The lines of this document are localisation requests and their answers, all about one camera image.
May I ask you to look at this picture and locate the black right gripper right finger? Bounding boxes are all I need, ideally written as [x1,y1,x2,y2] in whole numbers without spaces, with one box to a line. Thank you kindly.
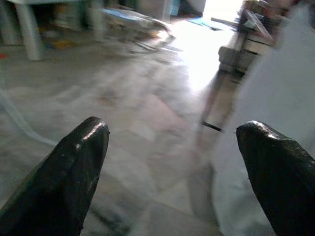
[235,120,315,236]

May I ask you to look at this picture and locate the baby bouncer seat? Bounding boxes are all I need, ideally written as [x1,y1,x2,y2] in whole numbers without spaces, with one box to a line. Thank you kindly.
[102,8,177,54]

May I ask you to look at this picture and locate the white plastic table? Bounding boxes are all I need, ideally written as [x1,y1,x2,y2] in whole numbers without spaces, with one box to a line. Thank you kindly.
[0,0,82,61]

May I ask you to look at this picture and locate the blue floor mat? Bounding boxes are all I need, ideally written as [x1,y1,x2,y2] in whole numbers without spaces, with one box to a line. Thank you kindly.
[187,18,223,30]

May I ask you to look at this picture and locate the white garment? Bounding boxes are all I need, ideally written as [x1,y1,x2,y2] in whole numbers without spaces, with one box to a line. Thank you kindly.
[211,0,315,236]

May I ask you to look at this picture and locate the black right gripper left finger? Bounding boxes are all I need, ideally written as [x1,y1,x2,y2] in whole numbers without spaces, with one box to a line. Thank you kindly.
[0,117,110,236]

